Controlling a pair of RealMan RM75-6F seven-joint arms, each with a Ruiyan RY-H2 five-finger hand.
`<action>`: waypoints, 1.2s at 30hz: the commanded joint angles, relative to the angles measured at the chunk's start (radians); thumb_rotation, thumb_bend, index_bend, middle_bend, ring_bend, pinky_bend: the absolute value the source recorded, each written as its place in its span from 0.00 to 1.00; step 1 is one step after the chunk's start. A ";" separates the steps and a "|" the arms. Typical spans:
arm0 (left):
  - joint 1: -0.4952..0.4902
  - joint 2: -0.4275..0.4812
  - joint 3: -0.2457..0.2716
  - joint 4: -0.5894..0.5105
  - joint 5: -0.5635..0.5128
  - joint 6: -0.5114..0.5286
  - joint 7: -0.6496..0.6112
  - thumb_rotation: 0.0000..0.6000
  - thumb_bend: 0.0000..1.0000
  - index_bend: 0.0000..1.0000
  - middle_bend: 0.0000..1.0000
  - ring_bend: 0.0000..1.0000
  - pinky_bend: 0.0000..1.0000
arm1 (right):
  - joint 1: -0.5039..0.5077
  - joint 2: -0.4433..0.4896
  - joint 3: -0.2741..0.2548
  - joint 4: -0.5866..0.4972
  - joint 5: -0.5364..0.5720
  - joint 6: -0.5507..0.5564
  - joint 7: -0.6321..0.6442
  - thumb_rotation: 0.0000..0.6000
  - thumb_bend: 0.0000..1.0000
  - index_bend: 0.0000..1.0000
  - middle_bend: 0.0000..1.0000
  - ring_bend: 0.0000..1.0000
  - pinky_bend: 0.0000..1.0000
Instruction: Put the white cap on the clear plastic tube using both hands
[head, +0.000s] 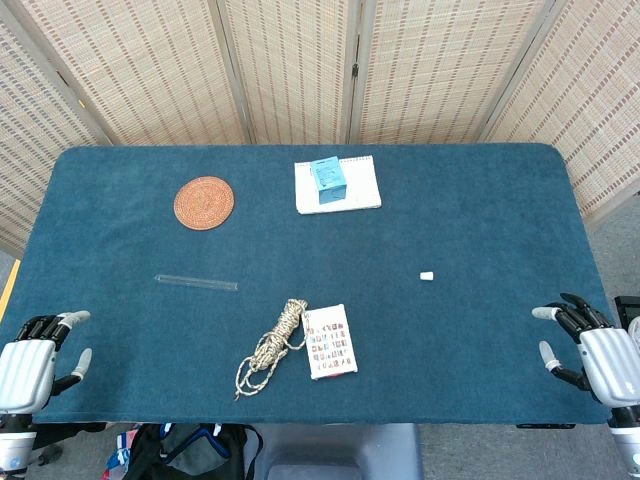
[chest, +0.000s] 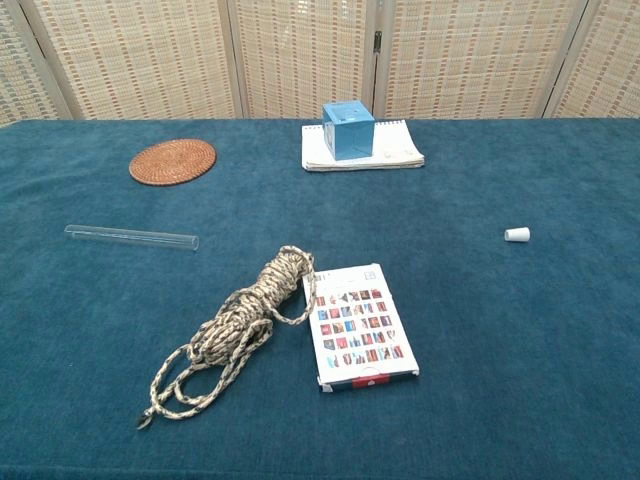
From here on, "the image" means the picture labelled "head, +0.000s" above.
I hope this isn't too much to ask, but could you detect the black backpack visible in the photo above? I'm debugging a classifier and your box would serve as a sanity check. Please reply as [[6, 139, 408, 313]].
[[102, 422, 264, 480]]

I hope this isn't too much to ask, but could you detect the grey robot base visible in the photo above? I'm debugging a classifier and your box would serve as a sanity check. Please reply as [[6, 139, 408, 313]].
[[252, 423, 424, 480]]

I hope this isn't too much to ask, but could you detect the blue table cloth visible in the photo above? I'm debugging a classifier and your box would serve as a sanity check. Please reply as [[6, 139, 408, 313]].
[[0, 143, 634, 426]]

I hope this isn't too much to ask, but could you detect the white picture card box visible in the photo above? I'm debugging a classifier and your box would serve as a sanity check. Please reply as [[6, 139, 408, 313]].
[[302, 303, 359, 381]]

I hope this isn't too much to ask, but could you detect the transparent test tube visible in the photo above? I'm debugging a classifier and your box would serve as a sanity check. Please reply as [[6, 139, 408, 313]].
[[154, 273, 239, 293]]

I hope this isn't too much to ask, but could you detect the bamboo folding screen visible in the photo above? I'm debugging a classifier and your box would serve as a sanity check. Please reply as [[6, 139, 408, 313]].
[[0, 0, 640, 256]]

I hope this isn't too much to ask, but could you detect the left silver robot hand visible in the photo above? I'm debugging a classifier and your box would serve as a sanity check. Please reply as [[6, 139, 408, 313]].
[[0, 309, 94, 416]]

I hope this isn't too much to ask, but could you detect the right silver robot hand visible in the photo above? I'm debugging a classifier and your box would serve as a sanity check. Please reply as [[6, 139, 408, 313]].
[[530, 292, 640, 409]]

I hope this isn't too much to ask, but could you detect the black box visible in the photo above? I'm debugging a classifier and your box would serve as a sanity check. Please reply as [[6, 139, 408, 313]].
[[613, 295, 640, 341]]

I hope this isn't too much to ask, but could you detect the round woven orange coaster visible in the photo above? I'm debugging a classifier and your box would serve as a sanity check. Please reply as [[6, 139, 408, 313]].
[[173, 175, 236, 232]]

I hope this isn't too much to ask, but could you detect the yellow strip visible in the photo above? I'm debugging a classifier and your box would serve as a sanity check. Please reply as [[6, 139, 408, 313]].
[[0, 258, 21, 321]]

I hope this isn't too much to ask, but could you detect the blue cube box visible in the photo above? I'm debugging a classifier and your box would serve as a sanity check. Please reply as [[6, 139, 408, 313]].
[[309, 156, 350, 205]]

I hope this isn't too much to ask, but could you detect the coiled beige braided rope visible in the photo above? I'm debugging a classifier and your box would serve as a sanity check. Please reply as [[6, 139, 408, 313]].
[[233, 298, 310, 401]]

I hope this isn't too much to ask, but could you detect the white spiral notepad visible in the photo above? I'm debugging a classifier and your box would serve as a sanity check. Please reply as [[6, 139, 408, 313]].
[[293, 154, 383, 216]]

